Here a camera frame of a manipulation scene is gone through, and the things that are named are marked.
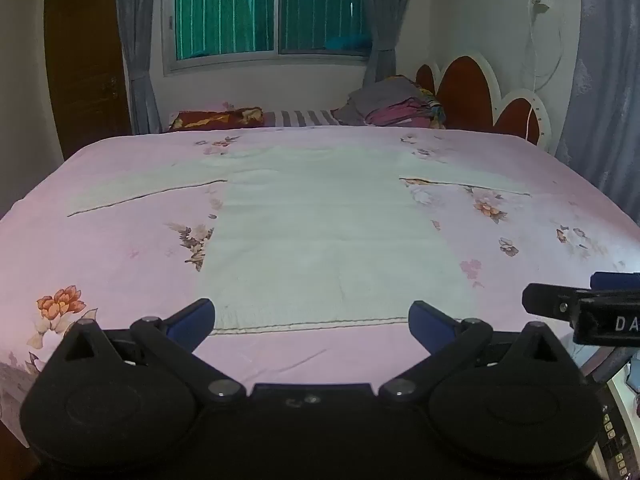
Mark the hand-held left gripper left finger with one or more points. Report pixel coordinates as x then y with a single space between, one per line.
192 321

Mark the red and white headboard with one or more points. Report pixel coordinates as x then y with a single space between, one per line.
467 90

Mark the white wall socket plug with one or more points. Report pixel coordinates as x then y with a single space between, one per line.
539 0

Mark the appliance with button panel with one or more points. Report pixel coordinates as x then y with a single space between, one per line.
620 425

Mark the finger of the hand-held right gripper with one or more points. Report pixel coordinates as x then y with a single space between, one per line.
617 280
547 300

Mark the pink floral bed sheet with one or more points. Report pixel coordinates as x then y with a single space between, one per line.
125 245

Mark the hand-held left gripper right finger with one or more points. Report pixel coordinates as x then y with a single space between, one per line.
429 322

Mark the pale long-sleeved shirt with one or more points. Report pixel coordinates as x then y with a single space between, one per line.
325 235

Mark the brown wooden door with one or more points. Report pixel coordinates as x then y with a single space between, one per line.
85 60

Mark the pile of folded clothes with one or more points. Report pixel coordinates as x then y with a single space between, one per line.
390 102

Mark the window with green panes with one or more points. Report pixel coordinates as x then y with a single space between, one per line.
250 10

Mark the striped pillow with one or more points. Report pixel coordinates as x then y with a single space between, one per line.
300 118

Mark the grey curtain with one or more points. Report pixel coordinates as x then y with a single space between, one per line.
387 20
140 50

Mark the red floral pillow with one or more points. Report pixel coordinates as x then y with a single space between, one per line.
215 119

